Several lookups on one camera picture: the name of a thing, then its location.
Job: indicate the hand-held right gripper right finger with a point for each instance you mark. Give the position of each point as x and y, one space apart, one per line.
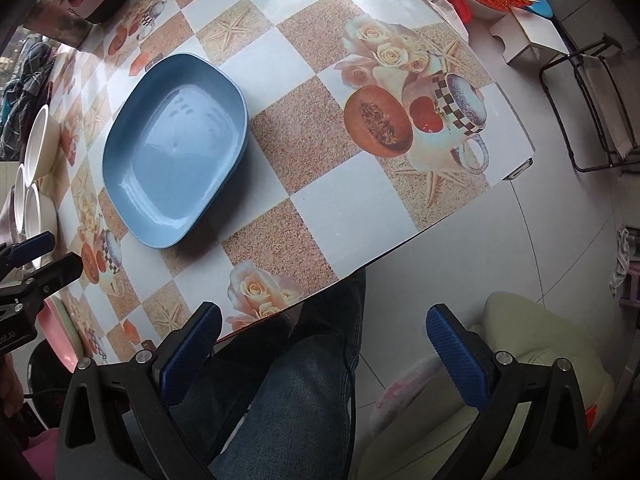
457 355

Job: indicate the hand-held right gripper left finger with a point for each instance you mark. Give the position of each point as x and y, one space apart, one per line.
185 355

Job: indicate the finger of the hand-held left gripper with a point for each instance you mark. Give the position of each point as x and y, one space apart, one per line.
35 244
55 272

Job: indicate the white wide-rim bowl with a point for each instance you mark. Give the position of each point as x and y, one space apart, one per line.
42 215
20 195

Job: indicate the blue rectangular plate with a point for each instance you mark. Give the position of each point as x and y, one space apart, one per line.
170 150

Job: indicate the pink plate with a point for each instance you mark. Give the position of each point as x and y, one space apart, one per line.
57 330

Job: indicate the pink floral cloth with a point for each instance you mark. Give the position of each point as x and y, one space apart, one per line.
405 390

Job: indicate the cream cushion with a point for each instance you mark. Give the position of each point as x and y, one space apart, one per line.
525 320

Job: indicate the large deep white bowl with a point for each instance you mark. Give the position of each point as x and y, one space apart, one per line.
42 145

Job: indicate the person's leg in jeans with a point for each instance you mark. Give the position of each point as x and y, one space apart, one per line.
300 385

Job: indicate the pink garment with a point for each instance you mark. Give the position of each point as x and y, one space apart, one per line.
42 455

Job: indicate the plaid cloth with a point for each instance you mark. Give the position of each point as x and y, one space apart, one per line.
25 90

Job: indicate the purple stool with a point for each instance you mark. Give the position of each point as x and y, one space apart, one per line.
632 285

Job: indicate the white rag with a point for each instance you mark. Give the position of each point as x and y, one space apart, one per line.
622 255

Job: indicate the brown cylindrical cup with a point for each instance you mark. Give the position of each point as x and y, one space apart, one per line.
55 27

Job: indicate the printed checkered tablecloth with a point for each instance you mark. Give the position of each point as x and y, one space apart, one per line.
310 125

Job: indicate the small white stool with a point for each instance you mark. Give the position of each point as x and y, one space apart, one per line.
540 32

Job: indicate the white basin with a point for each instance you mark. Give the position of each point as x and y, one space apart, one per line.
480 9

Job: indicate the blue lid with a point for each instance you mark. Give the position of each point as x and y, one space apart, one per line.
540 9

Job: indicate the black frame folding chair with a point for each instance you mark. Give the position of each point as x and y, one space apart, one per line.
610 110

